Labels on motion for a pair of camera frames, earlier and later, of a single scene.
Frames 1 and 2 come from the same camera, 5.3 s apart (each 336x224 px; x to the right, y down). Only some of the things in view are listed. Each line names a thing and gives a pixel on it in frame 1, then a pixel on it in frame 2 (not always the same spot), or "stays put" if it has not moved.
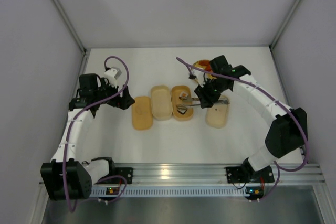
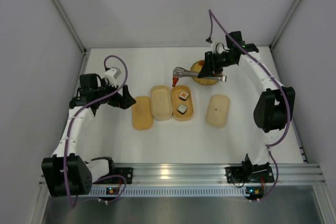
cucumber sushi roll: (181, 108) stays put
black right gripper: (206, 98) -> (210, 63)
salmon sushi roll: (184, 95) stays put
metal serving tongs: (188, 102) -> (180, 72)
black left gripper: (118, 98) stays put
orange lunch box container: (176, 101) stays put
